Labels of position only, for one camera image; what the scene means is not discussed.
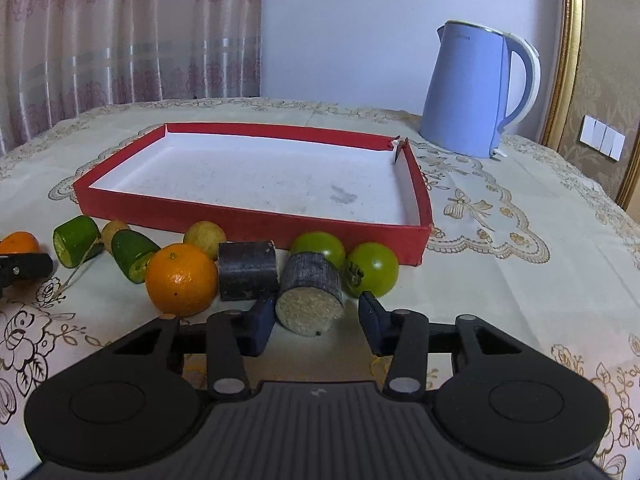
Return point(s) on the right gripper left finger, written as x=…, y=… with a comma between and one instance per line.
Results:
x=147, y=364

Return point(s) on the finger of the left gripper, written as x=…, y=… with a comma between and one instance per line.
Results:
x=24, y=267

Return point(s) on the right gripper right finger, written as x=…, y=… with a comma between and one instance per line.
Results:
x=409, y=337

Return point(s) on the orange mandarin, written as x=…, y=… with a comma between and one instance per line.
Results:
x=20, y=242
x=181, y=280

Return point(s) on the green cucumber piece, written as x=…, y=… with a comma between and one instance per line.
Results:
x=76, y=241
x=132, y=252

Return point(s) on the dark sugarcane piece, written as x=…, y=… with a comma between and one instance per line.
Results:
x=310, y=297
x=247, y=270

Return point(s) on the green tomato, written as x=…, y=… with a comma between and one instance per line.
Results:
x=370, y=267
x=322, y=243

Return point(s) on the yellow-brown longan fruit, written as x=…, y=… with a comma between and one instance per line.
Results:
x=207, y=236
x=109, y=231

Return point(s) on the red cardboard tray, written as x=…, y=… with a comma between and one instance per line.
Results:
x=266, y=182

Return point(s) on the floral pink curtain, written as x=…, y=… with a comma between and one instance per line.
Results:
x=60, y=58

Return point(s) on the blue electric kettle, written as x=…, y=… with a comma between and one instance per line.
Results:
x=465, y=106

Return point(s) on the white wall switch panel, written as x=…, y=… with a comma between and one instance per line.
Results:
x=602, y=138

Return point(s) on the gold wall moulding frame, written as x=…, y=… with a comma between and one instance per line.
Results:
x=596, y=73

